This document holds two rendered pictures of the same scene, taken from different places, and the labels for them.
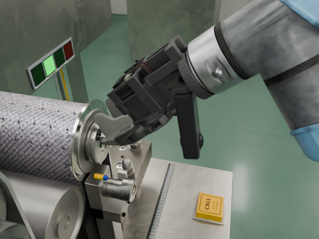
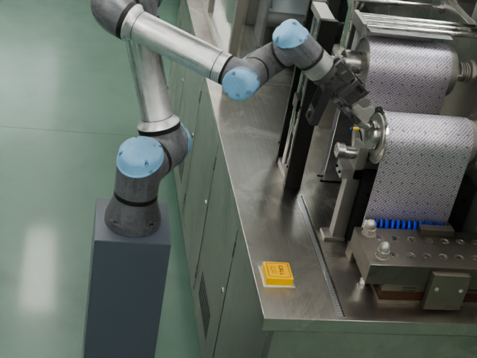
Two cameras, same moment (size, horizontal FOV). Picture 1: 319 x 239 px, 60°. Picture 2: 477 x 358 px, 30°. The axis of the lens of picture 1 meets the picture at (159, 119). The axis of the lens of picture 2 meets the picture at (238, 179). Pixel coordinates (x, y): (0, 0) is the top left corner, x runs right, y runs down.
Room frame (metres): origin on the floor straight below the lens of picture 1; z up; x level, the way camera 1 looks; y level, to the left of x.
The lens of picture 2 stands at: (2.03, -1.12, 2.29)
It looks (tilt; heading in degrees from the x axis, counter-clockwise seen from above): 31 degrees down; 152
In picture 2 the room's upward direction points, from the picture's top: 11 degrees clockwise
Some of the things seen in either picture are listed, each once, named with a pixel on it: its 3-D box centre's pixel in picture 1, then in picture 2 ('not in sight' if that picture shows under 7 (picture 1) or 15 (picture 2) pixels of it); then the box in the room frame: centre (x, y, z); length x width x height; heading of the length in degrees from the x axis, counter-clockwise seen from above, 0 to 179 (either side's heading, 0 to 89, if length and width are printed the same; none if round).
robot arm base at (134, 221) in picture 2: not in sight; (134, 205); (0.17, -0.44, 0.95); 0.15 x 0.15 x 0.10
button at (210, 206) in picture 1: (210, 206); (277, 273); (0.47, -0.14, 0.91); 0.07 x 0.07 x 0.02; 76
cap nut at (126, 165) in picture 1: (126, 165); (370, 226); (0.49, 0.08, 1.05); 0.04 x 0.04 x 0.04
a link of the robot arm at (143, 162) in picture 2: not in sight; (140, 167); (0.16, -0.43, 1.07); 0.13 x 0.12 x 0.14; 134
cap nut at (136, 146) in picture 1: (135, 141); (384, 249); (0.59, 0.07, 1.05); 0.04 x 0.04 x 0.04
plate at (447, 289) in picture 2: not in sight; (446, 291); (0.68, 0.23, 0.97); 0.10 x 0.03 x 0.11; 76
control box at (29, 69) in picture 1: (53, 61); not in sight; (0.83, 0.34, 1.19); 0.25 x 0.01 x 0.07; 166
